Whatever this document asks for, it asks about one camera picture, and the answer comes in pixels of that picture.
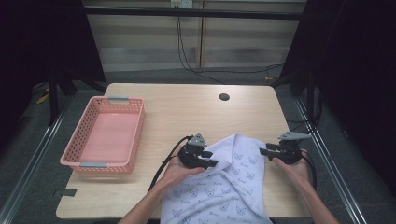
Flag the grey tape piece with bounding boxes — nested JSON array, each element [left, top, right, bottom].
[[54, 188, 78, 198]]

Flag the black horizontal bar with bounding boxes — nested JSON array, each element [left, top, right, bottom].
[[83, 7, 307, 21]]

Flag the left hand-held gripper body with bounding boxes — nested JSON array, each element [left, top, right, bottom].
[[177, 133, 209, 171]]

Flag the black floor cables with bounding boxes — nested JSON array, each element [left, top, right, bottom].
[[285, 119, 316, 146]]

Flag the white power outlet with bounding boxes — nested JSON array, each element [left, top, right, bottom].
[[170, 0, 194, 9]]

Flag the metal floor rail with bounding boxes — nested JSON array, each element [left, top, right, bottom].
[[293, 97, 369, 224], [0, 101, 73, 224]]

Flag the black stand post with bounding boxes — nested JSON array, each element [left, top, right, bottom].
[[305, 69, 316, 125], [48, 70, 61, 126]]

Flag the right hand-held gripper cable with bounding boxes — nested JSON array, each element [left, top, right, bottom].
[[300, 149, 318, 191]]

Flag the black curtain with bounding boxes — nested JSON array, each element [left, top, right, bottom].
[[0, 0, 107, 150], [278, 0, 396, 190]]

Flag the hand-held gripper cable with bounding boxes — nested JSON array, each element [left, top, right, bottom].
[[300, 149, 318, 191], [148, 135, 194, 192]]

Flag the black wall cable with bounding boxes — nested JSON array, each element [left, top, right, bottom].
[[176, 15, 285, 85]]

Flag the yellow floor object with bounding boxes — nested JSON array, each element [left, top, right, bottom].
[[35, 92, 50, 105]]

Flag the person's right hand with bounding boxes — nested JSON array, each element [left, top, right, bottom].
[[272, 155, 312, 188]]

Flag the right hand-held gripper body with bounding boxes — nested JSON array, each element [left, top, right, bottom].
[[274, 131, 312, 165]]

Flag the person's left hand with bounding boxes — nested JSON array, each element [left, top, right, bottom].
[[162, 146, 207, 188]]

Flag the pink plastic basket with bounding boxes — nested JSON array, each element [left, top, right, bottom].
[[59, 95, 146, 175]]

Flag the white printed garment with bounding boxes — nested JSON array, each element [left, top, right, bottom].
[[159, 133, 274, 224]]

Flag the left hand-held gripper cable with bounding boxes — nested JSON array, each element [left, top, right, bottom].
[[148, 135, 194, 192]]

